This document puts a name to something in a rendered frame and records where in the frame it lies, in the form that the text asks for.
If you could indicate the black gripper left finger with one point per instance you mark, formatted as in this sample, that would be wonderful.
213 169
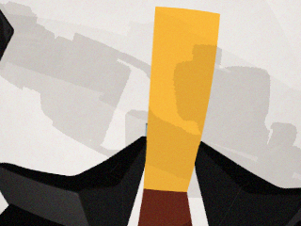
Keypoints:
100 196

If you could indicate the yellow bar with red block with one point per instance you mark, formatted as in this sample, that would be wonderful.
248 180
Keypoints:
181 69

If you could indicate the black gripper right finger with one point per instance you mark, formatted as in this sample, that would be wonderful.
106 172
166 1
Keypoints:
233 196

